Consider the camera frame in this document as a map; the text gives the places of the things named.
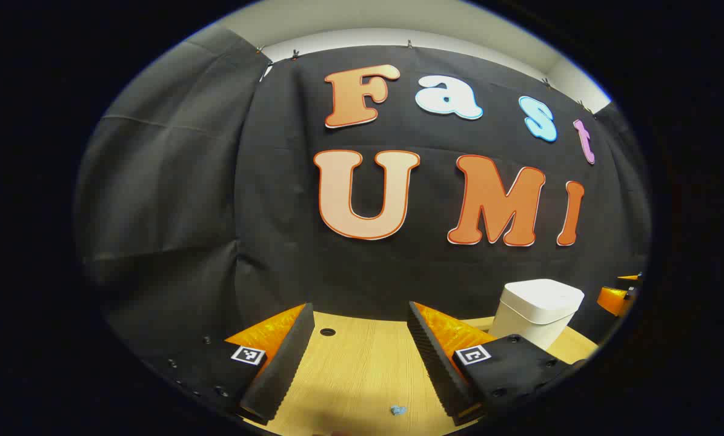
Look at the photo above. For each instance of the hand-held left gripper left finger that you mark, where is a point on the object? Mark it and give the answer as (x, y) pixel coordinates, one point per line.
(283, 363)

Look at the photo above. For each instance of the white desktop garbage bin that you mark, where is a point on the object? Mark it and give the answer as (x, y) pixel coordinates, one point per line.
(537, 306)

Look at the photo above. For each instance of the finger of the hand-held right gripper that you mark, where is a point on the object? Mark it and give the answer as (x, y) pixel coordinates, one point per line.
(613, 301)
(629, 278)

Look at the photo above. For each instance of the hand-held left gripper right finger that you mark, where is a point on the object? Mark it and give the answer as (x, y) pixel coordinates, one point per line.
(434, 363)

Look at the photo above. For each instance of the black backdrop cloth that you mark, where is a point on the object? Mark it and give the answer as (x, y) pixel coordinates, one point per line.
(277, 254)

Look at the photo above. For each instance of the blue paper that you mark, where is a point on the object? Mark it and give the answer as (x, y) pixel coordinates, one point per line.
(398, 410)

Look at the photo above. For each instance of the wooden desktop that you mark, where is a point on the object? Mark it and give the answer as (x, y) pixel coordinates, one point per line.
(355, 363)

